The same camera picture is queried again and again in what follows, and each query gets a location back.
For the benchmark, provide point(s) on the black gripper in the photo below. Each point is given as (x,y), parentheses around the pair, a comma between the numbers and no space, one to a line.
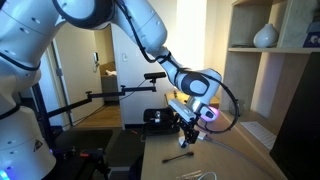
(189,126)

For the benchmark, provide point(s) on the round glass jar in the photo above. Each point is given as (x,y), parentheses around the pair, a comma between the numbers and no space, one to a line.
(232,107)

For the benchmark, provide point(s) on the white cloth bundle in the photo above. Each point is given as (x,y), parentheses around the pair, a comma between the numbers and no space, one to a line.
(111,73)

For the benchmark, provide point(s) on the black monitor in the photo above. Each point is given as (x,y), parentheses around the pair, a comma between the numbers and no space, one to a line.
(300,133)

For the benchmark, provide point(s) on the white ceramic vase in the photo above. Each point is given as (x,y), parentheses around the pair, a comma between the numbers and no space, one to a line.
(265,36)

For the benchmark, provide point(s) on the black zipper case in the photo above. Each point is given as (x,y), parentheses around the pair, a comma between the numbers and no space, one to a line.
(160,128)

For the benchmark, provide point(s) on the glowing bowl lamp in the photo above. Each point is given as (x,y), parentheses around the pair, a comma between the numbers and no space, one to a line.
(214,114)

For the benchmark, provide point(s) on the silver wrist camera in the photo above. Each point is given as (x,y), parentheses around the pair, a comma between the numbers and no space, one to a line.
(181,109)

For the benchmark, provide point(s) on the wooden shelf unit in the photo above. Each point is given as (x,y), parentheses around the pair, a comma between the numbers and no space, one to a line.
(240,76)

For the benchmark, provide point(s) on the blue printed box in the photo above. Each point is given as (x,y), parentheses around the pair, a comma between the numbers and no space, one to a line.
(312,40)

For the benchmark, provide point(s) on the white keyboard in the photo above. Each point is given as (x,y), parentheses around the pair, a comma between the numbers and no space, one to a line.
(259,134)

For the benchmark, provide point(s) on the dark flat shelf dish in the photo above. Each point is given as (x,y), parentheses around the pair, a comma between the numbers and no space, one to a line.
(242,45)

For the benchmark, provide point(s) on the white adapter dongle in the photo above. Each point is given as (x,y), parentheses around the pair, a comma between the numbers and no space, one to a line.
(202,136)

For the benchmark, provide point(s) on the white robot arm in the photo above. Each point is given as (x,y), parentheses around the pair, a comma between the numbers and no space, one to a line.
(26,33)

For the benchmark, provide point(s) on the black stereo camera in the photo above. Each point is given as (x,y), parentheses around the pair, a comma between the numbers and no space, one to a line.
(155,75)

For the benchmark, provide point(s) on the grey hallway cabinet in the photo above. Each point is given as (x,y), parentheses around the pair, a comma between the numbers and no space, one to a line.
(109,88)

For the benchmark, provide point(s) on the tall white floor lamp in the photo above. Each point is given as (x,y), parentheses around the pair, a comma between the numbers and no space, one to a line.
(191,26)

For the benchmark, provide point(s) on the orange pen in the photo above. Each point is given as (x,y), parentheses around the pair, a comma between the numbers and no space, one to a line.
(134,132)

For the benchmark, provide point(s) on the white wall light switch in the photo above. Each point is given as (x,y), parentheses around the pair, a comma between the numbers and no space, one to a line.
(124,57)

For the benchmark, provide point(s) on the black stand pole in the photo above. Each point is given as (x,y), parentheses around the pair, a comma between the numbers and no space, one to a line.
(42,115)

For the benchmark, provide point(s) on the wall intercom handset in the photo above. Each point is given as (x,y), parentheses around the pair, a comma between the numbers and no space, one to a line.
(96,60)

